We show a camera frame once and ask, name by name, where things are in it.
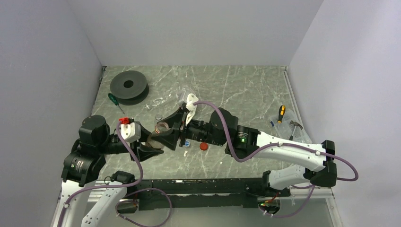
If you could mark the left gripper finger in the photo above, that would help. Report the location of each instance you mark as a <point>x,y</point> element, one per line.
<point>142,133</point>
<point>145,153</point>

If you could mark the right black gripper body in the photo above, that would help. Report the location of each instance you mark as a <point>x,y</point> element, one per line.
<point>191,133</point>

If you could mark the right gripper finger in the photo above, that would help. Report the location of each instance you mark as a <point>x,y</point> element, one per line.
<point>170,139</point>
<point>173,122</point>

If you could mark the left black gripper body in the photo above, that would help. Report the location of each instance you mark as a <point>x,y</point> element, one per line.
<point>134,145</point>

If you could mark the small orange cap bottle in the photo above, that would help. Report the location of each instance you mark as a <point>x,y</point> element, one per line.
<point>153,139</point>

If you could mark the red orange bottle cap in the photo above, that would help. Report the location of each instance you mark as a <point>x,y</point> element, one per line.
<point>204,146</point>

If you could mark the clear Pocari Sweat bottle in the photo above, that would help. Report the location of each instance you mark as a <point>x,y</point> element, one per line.
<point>152,103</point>

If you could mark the clear bottle black label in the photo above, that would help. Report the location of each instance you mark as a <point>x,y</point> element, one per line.
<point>158,117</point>

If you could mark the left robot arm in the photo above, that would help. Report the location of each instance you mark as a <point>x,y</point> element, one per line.
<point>82,203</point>

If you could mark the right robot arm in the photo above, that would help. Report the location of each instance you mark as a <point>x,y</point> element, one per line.
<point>311,163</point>

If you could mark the black filament spool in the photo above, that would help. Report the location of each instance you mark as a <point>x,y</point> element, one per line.
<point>129,87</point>

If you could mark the yellow black screwdriver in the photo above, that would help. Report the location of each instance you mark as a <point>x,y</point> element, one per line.
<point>281,113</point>

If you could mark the small metal hammer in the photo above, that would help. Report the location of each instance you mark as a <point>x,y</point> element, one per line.
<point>296,126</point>

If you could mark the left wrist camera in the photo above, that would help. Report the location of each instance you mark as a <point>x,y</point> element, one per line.
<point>130,130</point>

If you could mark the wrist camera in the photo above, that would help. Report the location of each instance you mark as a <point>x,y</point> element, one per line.
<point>130,130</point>
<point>187,98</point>

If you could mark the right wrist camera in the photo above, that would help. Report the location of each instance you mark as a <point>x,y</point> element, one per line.
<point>187,98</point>

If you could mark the green handled screwdriver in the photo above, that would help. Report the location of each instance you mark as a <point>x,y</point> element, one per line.
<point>115,101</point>

